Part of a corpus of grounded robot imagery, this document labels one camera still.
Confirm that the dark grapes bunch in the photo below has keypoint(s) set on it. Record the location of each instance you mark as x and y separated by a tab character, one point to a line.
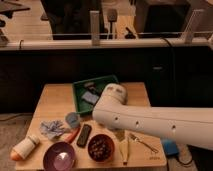
100	148

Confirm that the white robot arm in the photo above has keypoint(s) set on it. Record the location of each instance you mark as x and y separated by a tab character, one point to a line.
191	126

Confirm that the black brush in tray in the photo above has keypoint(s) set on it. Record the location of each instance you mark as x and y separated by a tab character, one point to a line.
90	86

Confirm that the grey sponge block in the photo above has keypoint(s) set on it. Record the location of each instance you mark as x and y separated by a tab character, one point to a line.
90	98

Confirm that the green plastic tray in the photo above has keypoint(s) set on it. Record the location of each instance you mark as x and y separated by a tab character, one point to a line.
83	108

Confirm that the light blue plastic cup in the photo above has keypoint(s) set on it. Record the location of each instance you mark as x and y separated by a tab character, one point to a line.
72	120

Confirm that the black remote control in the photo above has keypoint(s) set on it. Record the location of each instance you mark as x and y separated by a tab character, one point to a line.
84	134

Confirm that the orange carrot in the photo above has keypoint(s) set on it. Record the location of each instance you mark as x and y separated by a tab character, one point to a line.
70	138

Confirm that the brown bowl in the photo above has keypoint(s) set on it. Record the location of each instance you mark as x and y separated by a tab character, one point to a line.
110	143

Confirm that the wooden spatula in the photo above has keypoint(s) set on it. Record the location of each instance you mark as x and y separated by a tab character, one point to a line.
124	147

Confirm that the crumpled blue white cloth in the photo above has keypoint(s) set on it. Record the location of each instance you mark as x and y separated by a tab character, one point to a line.
52	129

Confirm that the purple bowl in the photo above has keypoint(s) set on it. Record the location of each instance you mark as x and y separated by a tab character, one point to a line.
59	157

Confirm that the white bottle orange cap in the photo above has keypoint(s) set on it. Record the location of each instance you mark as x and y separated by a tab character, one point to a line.
22	150

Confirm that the left grey rail post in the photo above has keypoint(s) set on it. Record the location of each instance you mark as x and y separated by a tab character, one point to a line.
95	28

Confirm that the grey rail post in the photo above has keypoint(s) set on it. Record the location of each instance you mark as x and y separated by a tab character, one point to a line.
95	28
194	20

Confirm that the right grey rail post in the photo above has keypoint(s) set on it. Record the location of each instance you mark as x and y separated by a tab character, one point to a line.
194	20

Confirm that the white horizontal rail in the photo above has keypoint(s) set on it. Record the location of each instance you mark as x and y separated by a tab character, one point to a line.
102	44

